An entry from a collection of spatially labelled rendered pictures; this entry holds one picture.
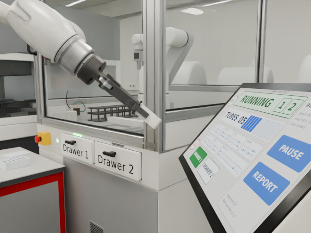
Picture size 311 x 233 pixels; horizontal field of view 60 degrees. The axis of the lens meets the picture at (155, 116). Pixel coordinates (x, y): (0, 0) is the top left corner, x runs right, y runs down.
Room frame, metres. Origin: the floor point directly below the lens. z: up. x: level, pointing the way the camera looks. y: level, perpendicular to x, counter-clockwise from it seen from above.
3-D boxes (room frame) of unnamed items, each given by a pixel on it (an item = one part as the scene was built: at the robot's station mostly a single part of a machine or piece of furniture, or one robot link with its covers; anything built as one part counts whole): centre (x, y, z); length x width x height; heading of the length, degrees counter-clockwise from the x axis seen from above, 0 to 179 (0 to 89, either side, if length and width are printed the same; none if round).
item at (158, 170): (1.65, 0.04, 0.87); 1.02 x 0.95 x 0.14; 47
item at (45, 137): (1.54, 0.65, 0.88); 0.07 x 0.05 x 0.07; 47
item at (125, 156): (1.11, 0.17, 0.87); 0.29 x 0.02 x 0.11; 47
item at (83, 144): (1.33, 0.40, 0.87); 0.29 x 0.02 x 0.11; 47
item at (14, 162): (1.37, 0.74, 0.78); 0.12 x 0.08 x 0.04; 142
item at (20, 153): (1.57, 0.83, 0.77); 0.13 x 0.09 x 0.02; 150
